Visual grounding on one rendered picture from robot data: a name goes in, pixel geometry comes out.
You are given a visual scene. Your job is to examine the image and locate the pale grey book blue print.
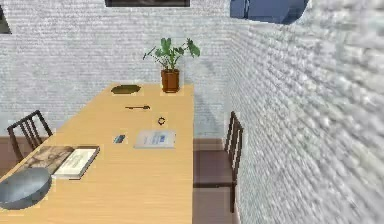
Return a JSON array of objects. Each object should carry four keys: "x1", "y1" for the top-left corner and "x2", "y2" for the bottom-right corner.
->
[{"x1": 133, "y1": 129, "x2": 177, "y2": 150}]

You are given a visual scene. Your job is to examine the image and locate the light wooden table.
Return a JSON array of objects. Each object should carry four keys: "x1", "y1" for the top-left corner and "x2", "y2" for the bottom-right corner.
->
[{"x1": 0, "y1": 83, "x2": 195, "y2": 224}]

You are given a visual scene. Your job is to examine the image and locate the dark olive oval plate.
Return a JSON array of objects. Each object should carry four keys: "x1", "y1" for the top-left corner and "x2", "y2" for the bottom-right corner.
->
[{"x1": 110, "y1": 84, "x2": 142, "y2": 95}]

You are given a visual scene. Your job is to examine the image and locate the open brown and white book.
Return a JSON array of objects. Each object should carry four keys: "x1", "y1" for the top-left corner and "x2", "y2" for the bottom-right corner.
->
[{"x1": 17, "y1": 145, "x2": 101, "y2": 181}]

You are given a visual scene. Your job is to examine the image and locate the dark brown wooden chair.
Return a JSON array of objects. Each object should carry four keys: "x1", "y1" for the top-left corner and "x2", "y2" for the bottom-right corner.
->
[
  {"x1": 192, "y1": 111, "x2": 245, "y2": 214},
  {"x1": 6, "y1": 109, "x2": 54, "y2": 164}
]

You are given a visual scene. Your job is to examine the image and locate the dark framed window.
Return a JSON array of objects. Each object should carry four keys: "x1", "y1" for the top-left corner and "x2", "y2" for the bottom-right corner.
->
[
  {"x1": 104, "y1": 0, "x2": 191, "y2": 8},
  {"x1": 0, "y1": 4, "x2": 13, "y2": 35}
]

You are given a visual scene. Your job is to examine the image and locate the green house plant brown pot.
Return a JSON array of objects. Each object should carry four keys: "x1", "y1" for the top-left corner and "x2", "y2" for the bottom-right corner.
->
[{"x1": 142, "y1": 37, "x2": 201, "y2": 94}]

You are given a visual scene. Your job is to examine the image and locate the grey blue round bowl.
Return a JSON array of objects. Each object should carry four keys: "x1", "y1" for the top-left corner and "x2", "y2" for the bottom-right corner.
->
[{"x1": 0, "y1": 166, "x2": 53, "y2": 211}]

